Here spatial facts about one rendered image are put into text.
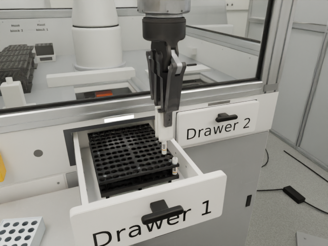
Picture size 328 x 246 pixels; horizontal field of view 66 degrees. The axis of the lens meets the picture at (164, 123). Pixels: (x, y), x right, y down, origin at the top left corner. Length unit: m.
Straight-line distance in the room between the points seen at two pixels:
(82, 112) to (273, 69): 0.60
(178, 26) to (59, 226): 0.51
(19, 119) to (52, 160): 0.14
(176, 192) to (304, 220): 1.47
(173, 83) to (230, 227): 0.89
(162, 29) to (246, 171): 0.74
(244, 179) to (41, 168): 0.73
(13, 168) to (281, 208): 1.59
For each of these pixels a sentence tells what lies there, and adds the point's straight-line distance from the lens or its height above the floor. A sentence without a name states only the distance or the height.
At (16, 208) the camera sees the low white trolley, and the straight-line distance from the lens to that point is 0.77.
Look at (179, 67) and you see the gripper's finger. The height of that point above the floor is 1.13.
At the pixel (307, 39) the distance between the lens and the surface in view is 2.43.
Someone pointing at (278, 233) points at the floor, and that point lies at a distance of 1.75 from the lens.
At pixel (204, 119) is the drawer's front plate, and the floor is 0.90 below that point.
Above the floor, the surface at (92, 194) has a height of 0.84.
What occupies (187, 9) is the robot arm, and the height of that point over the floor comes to 1.22.
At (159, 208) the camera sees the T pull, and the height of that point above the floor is 0.91.
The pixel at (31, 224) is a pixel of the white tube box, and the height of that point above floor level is 0.79.
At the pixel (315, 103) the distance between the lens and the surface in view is 2.38.
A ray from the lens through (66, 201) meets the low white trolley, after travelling 0.73.
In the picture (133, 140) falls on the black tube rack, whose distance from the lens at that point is 0.67.
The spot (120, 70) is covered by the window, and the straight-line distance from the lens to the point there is 0.68.
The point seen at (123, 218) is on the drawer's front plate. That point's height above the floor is 0.89.
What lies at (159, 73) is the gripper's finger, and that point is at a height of 1.11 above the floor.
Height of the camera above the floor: 1.23
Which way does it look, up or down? 26 degrees down
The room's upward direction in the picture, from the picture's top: straight up
